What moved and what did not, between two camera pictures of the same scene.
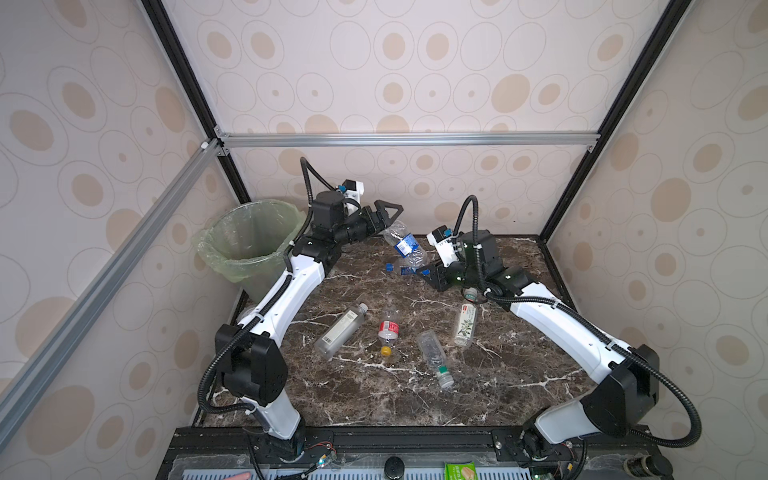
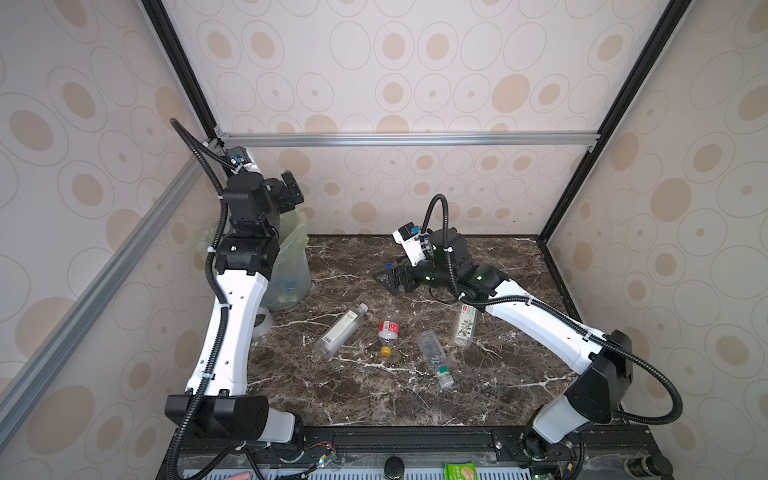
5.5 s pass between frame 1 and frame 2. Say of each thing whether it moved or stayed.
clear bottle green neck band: stayed
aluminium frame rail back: stayed
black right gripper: moved
